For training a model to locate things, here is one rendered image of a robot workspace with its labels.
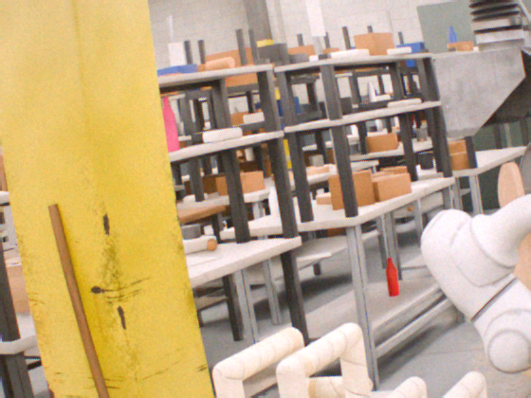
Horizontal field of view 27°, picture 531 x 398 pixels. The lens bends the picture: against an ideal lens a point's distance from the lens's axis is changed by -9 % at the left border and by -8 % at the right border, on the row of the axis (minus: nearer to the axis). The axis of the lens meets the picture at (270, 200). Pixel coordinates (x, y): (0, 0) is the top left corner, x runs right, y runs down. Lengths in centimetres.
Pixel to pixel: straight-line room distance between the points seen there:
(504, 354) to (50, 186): 110
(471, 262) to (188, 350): 95
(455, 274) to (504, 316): 11
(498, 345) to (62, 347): 110
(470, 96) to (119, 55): 80
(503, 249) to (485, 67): 38
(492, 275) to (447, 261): 8
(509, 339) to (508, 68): 50
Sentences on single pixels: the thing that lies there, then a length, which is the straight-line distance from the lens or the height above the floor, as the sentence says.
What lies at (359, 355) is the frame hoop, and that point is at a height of 117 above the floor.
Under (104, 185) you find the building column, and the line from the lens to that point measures 231.
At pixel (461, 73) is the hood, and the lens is 196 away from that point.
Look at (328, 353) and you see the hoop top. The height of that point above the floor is 120.
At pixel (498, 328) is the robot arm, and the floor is 111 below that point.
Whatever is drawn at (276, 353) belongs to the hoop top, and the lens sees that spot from 139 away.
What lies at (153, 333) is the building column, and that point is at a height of 107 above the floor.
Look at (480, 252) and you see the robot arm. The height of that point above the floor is 123.
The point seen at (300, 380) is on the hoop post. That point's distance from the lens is 127.
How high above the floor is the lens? 149
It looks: 5 degrees down
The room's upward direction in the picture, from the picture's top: 9 degrees counter-clockwise
